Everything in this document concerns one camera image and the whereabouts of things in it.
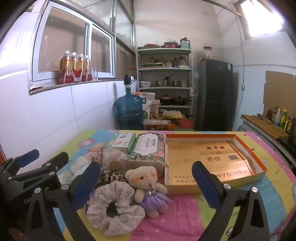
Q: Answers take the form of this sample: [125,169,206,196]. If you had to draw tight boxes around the sliding aluminium window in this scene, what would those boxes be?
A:
[29,1,116,84]

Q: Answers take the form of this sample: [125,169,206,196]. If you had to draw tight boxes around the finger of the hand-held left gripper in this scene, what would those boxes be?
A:
[9,152,70,186]
[0,149,40,181]

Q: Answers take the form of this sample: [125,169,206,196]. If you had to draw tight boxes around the white green mask box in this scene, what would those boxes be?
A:
[112,132,137,153]

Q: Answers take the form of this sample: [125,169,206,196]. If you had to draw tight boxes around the metal ceiling rod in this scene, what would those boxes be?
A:
[201,0,242,16]

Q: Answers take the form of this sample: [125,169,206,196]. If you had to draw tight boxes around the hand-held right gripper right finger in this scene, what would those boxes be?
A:
[191,161,271,241]

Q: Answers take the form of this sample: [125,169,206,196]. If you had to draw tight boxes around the leopard print scrunchie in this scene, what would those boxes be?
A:
[99,169,126,186]

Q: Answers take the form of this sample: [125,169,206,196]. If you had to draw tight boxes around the wall cable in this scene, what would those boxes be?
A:
[236,14,246,109]

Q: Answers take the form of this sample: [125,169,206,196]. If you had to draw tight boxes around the black frying pan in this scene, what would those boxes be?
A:
[173,96,192,106]

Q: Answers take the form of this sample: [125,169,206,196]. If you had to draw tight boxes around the white printed sack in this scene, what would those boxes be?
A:
[139,92,156,112]

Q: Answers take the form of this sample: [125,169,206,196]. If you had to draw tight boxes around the floral tissue pack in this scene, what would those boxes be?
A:
[126,133,166,176]

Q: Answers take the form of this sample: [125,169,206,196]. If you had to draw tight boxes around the blue water jug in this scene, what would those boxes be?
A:
[112,91,144,131]

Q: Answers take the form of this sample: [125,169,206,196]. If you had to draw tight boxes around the wooden cutting board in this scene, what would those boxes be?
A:
[242,114,289,139]

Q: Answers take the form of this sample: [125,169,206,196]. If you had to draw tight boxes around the orange gold cardboard box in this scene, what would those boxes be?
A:
[165,133,269,194]

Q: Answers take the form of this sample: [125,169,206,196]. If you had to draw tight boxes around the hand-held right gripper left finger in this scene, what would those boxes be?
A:
[24,161,101,241]

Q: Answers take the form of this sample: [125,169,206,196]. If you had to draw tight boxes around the clear food container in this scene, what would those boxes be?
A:
[143,119,170,130]

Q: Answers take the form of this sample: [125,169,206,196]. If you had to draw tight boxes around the clear packet brown contents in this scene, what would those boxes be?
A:
[102,148,130,172]

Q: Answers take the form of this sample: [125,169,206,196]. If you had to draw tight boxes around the black water pump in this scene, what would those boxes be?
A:
[123,74,136,87]

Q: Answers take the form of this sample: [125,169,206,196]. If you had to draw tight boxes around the kitchen knife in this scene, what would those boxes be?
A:
[252,114,273,123]

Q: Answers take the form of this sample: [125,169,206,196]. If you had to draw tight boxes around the cream teddy bear purple dress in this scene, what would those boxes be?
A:
[125,166,175,219]

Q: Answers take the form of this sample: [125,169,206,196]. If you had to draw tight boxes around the green bottle yellow cap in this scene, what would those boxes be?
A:
[280,109,288,129]

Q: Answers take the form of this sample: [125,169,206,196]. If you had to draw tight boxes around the white floral scrunchie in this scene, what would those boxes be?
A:
[87,181,146,237]

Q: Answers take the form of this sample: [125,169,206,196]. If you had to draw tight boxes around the green white wet wipes pack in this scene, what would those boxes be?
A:
[69,156,93,174]

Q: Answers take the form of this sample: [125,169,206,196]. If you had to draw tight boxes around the dark refrigerator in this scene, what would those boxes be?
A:
[198,59,234,132]

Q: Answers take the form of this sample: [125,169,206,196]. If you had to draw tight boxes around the cardboard sheet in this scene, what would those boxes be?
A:
[262,71,296,116]

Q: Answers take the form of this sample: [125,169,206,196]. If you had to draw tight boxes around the grey kitchen counter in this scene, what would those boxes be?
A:
[238,115,296,163]

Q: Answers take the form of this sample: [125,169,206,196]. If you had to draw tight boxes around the grey metal shelf rack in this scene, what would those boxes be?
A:
[136,47,193,116]

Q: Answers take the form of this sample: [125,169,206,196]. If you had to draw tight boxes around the small pink teddy bear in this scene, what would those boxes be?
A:
[85,142,107,163]

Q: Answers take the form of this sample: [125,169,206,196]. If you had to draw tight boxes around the small high window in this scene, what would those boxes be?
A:
[239,0,285,39]

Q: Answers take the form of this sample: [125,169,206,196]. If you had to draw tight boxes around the bunch of bananas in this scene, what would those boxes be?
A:
[149,112,167,120]

